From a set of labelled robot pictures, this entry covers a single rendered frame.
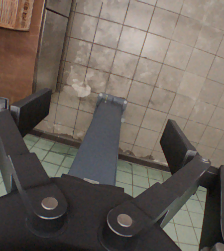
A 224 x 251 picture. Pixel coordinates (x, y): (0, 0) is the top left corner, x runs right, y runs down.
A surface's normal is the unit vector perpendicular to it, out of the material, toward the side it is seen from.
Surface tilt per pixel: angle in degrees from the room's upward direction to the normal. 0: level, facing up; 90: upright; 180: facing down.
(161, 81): 0
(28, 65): 0
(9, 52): 0
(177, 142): 89
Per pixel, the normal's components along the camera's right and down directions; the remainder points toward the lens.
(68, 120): -0.07, 0.40
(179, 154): -0.97, -0.24
